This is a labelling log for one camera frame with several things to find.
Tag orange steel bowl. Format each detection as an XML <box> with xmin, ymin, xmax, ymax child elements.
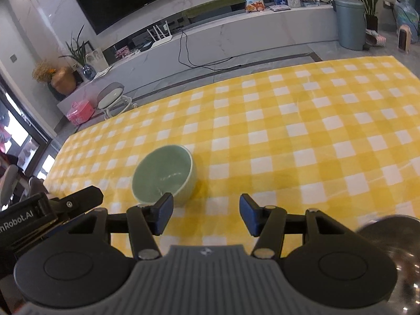
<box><xmin>357</xmin><ymin>215</ymin><xmax>420</xmax><ymax>315</ymax></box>

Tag dark framed glass door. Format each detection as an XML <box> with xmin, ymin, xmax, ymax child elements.
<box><xmin>0</xmin><ymin>72</ymin><xmax>61</xmax><ymax>191</ymax></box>

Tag round grey stool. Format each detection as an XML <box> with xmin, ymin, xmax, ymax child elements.
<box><xmin>96</xmin><ymin>82</ymin><xmax>138</xmax><ymax>120</ymax></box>

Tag dried yellow flowers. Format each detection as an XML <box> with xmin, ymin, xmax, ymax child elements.
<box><xmin>32</xmin><ymin>60</ymin><xmax>58</xmax><ymax>84</ymax></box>

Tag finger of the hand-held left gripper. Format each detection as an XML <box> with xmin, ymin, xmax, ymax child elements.
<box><xmin>48</xmin><ymin>186</ymin><xmax>104</xmax><ymax>224</ymax></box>

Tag blue plastic bag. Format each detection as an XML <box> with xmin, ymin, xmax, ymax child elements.
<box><xmin>392</xmin><ymin>0</ymin><xmax>420</xmax><ymax>43</ymax></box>

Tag yellow checkered tablecloth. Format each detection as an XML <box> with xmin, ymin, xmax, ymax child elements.
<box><xmin>43</xmin><ymin>56</ymin><xmax>420</xmax><ymax>260</ymax></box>

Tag white patterned box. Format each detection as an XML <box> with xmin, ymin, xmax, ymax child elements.
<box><xmin>85</xmin><ymin>49</ymin><xmax>108</xmax><ymax>70</ymax></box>

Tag leafy plant in glass vase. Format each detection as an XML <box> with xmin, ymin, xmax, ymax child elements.
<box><xmin>58</xmin><ymin>24</ymin><xmax>97</xmax><ymax>80</ymax></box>

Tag black cable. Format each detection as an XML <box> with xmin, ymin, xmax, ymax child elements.
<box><xmin>178</xmin><ymin>29</ymin><xmax>237</xmax><ymax>71</ymax></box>

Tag grey-blue trash bin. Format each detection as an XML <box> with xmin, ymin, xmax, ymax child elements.
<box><xmin>335</xmin><ymin>0</ymin><xmax>366</xmax><ymax>50</ymax></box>

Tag black set-top box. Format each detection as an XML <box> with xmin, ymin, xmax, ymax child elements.
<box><xmin>131</xmin><ymin>36</ymin><xmax>152</xmax><ymax>52</ymax></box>

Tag grey chair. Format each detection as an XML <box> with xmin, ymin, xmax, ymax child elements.
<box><xmin>0</xmin><ymin>165</ymin><xmax>20</xmax><ymax>209</ymax></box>

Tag green ceramic bowl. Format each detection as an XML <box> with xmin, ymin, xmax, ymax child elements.
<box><xmin>131</xmin><ymin>144</ymin><xmax>197</xmax><ymax>208</ymax></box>

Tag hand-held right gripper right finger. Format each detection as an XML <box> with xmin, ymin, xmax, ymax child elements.
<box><xmin>239</xmin><ymin>193</ymin><xmax>356</xmax><ymax>259</ymax></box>

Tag long white tv console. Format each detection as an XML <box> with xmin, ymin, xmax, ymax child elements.
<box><xmin>56</xmin><ymin>3</ymin><xmax>340</xmax><ymax>119</ymax></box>

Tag black vase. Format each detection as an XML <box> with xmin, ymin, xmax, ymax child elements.
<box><xmin>48</xmin><ymin>82</ymin><xmax>66</xmax><ymax>102</ymax></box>

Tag white router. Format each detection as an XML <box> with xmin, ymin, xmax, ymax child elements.
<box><xmin>146</xmin><ymin>21</ymin><xmax>173</xmax><ymax>47</ymax></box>

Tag small pink heater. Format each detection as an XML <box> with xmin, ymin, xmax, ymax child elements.
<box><xmin>396</xmin><ymin>24</ymin><xmax>412</xmax><ymax>53</ymax></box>

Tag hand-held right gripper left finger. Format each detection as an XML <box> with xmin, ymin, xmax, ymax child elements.
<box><xmin>67</xmin><ymin>193</ymin><xmax>174</xmax><ymax>260</ymax></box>

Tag pink storage box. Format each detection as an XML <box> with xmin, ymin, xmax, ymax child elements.
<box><xmin>66</xmin><ymin>101</ymin><xmax>96</xmax><ymax>126</ymax></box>

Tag gold vase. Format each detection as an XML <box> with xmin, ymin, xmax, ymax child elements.
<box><xmin>51</xmin><ymin>66</ymin><xmax>77</xmax><ymax>95</ymax></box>

